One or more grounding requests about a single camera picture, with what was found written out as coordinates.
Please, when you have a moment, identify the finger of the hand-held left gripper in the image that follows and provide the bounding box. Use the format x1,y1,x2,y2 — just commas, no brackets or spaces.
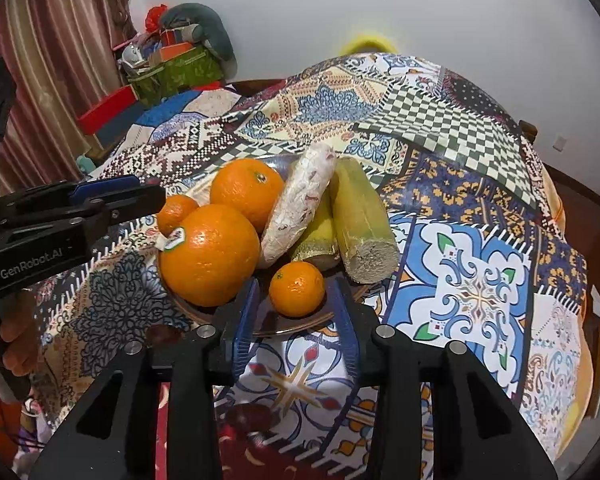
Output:
82,185,167,241
2,175,142,211

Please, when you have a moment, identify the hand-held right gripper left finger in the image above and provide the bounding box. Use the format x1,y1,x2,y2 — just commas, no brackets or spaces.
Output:
30,277,261,480

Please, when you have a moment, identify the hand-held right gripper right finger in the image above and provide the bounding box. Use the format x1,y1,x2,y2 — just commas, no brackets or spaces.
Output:
332,276,558,480

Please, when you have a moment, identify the small mandarin orange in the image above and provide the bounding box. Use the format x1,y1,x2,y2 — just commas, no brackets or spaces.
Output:
269,261,327,318
156,194,201,237

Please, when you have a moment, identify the purple plate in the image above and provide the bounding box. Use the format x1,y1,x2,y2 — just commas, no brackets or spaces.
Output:
157,152,381,338

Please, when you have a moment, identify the large orange with sticker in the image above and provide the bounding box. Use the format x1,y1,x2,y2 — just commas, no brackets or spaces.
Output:
159,203,261,308

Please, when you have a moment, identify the thin yellow sugarcane piece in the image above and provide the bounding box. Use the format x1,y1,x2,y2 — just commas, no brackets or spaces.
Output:
290,200,341,271

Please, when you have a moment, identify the large plain orange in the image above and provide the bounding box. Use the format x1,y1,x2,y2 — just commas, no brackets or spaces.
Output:
209,157,286,233

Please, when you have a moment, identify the thick sugarcane piece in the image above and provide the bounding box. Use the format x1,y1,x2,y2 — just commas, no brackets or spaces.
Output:
328,156,401,285

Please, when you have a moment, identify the plastic-wrapped pomelo wedge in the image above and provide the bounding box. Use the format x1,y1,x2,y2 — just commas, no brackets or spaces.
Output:
257,142,338,269

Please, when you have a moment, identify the person's left hand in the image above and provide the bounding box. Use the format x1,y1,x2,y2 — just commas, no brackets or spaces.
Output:
0,290,40,378

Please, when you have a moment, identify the red flat box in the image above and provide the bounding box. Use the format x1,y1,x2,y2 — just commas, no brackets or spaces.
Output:
76,85,136,136

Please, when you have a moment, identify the small metal kettle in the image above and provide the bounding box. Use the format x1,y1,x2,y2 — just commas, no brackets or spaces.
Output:
120,45,148,68

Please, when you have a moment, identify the green fabric bag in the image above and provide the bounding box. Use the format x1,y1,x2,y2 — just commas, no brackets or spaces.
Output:
125,47,226,106

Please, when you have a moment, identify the striped brown curtain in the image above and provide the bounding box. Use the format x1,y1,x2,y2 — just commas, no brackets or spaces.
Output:
0,0,146,196

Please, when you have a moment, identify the orange box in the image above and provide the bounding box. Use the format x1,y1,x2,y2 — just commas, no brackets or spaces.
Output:
147,42,193,61

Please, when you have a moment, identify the patchwork patterned tablecloth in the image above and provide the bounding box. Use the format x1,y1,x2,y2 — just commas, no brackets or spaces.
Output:
20,52,593,480

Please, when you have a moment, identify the red striped box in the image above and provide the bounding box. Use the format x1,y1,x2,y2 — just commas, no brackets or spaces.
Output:
157,27,191,46

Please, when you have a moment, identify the wooden furniture edge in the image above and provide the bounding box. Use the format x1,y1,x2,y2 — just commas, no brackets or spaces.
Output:
227,77,286,93

